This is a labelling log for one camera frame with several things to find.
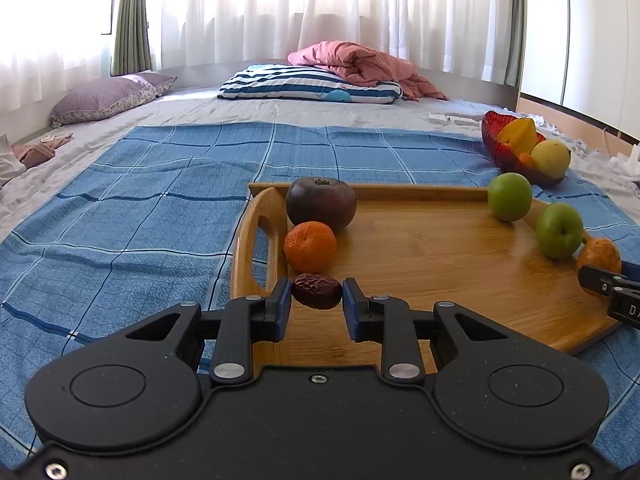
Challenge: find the blue checked blanket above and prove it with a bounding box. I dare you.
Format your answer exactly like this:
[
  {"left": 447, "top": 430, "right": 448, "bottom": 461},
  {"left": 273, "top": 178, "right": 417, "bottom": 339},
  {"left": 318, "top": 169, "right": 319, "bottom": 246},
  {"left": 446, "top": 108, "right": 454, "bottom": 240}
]
[{"left": 0, "top": 122, "right": 640, "bottom": 463}]

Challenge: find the white sheer curtain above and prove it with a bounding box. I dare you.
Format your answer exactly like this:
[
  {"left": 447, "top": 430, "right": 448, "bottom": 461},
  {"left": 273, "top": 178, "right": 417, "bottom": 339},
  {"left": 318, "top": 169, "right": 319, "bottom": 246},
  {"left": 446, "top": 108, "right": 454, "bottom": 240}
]
[{"left": 0, "top": 0, "right": 521, "bottom": 111}]

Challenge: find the purple pillow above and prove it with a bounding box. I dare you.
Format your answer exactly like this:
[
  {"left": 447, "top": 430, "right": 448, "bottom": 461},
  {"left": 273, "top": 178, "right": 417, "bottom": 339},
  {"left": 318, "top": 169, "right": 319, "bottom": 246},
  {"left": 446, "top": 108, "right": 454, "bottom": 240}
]
[{"left": 48, "top": 72, "right": 179, "bottom": 129}]

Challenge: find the small green apple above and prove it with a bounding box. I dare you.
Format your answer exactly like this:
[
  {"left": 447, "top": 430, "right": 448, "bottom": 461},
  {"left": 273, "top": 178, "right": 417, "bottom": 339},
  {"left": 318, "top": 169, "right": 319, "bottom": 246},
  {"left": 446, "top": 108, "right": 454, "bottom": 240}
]
[{"left": 534, "top": 202, "right": 585, "bottom": 260}]

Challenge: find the white crumpled cloth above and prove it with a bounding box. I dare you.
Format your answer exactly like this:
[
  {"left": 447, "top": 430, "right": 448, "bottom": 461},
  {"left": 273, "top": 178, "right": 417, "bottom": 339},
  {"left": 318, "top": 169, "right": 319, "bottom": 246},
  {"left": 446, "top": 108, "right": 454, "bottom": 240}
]
[{"left": 0, "top": 133, "right": 27, "bottom": 187}]

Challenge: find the wooden tray with handles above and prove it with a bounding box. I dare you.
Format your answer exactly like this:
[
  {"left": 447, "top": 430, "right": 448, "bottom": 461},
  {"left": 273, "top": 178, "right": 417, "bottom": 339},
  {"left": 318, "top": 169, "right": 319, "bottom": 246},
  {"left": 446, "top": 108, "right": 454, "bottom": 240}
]
[{"left": 230, "top": 182, "right": 623, "bottom": 356}]

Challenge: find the pink duvet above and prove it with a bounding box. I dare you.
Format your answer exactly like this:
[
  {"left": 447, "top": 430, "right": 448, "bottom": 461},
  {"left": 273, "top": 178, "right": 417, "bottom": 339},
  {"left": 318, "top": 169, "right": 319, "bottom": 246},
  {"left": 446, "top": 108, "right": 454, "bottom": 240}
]
[{"left": 288, "top": 41, "right": 449, "bottom": 101}]

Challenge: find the yellow pear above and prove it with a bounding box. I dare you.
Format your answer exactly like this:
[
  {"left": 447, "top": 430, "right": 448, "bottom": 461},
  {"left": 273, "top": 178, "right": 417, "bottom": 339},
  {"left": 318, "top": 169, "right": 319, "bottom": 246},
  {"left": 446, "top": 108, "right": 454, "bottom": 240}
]
[{"left": 529, "top": 139, "right": 572, "bottom": 180}]

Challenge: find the bed with pale sheet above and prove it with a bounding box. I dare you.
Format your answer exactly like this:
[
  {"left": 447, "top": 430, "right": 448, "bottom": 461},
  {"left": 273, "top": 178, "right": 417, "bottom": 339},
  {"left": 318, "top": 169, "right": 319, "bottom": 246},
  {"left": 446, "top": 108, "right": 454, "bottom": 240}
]
[{"left": 0, "top": 82, "right": 640, "bottom": 241}]

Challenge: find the large green apple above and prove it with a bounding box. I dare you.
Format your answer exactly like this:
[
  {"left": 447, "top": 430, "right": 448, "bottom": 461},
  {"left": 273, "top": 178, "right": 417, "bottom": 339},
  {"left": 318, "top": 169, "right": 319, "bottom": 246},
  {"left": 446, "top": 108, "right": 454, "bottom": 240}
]
[{"left": 487, "top": 172, "right": 533, "bottom": 223}]

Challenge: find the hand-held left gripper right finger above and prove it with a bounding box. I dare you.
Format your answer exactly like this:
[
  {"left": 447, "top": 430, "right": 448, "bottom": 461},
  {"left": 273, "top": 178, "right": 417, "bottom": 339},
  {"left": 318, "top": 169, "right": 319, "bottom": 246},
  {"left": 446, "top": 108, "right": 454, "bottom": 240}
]
[{"left": 342, "top": 277, "right": 517, "bottom": 387}]

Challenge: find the white charger with cables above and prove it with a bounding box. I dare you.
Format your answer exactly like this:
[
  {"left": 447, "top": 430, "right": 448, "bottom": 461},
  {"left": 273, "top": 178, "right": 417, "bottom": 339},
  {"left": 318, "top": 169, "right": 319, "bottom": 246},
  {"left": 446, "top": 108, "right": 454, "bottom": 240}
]
[{"left": 599, "top": 126, "right": 640, "bottom": 182}]

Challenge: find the large orange mandarin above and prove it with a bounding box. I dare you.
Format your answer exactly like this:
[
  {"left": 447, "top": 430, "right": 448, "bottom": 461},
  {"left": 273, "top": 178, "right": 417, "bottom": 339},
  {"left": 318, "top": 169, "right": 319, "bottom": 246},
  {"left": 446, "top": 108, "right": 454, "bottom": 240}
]
[{"left": 283, "top": 220, "right": 338, "bottom": 274}]

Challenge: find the pink folded cloth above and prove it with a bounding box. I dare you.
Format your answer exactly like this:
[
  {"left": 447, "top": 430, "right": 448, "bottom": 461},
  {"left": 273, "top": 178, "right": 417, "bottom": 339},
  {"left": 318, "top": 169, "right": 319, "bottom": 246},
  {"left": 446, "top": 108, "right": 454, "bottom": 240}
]
[{"left": 12, "top": 132, "right": 74, "bottom": 168}]

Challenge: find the dried red date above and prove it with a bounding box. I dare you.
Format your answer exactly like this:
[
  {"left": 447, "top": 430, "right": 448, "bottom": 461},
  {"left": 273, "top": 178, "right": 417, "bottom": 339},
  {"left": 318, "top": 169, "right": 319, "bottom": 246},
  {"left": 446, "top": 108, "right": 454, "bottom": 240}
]
[{"left": 291, "top": 272, "right": 344, "bottom": 311}]

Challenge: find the red glass bowl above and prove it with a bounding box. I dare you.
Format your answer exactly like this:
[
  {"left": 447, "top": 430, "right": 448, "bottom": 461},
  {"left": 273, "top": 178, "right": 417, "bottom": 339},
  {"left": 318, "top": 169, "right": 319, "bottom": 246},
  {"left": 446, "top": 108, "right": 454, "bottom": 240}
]
[{"left": 481, "top": 110, "right": 569, "bottom": 189}]

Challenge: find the blue white striped pillow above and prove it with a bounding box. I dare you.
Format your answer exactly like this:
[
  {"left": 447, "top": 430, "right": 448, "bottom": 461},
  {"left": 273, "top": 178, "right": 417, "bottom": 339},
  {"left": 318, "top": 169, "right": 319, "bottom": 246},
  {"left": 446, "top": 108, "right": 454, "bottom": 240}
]
[{"left": 217, "top": 63, "right": 404, "bottom": 105}]

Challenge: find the yellow starfruit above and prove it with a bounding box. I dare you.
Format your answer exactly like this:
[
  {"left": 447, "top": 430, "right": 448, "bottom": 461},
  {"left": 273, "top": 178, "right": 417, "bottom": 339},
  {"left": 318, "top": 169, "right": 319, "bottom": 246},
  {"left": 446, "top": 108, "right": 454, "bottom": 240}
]
[{"left": 497, "top": 117, "right": 547, "bottom": 156}]

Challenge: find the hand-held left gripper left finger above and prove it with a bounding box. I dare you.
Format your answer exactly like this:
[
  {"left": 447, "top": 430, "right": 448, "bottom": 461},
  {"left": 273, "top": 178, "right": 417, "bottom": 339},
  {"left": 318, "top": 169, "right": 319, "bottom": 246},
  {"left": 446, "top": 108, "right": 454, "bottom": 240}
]
[{"left": 124, "top": 277, "right": 294, "bottom": 387}]

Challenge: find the dark purple round tomato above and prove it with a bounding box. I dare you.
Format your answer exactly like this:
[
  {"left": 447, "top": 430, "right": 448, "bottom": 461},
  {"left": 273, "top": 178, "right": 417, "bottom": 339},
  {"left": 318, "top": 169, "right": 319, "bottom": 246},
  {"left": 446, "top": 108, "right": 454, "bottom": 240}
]
[{"left": 285, "top": 177, "right": 358, "bottom": 235}]

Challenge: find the grey green curtain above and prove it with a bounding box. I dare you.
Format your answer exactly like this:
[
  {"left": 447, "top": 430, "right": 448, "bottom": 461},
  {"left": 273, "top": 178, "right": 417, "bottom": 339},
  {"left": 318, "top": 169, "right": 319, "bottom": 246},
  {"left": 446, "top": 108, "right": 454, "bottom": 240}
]
[
  {"left": 504, "top": 0, "right": 529, "bottom": 95},
  {"left": 110, "top": 0, "right": 154, "bottom": 77}
]

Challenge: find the white wardrobe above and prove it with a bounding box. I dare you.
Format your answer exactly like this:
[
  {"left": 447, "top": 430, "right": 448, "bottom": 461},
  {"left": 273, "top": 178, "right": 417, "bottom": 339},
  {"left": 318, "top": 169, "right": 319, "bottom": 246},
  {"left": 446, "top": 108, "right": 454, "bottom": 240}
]
[{"left": 519, "top": 0, "right": 640, "bottom": 147}]

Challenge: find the mottled yellow orange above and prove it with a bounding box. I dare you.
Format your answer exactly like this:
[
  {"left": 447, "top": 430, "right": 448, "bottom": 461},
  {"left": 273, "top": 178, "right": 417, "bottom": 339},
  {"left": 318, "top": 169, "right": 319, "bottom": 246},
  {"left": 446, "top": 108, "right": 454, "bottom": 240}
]
[{"left": 576, "top": 237, "right": 623, "bottom": 287}]

